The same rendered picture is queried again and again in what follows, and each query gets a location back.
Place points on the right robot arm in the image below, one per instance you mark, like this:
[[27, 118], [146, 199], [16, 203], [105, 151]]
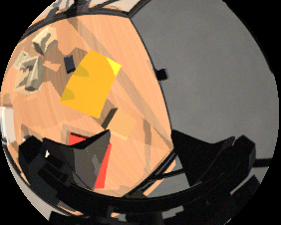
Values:
[[79, 2]]

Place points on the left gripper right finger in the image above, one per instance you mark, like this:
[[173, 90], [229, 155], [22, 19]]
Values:
[[196, 156]]

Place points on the red flat slab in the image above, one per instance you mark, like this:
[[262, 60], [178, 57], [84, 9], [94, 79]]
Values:
[[75, 137]]

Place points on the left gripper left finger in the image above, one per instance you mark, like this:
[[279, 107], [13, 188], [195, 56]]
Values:
[[85, 157]]

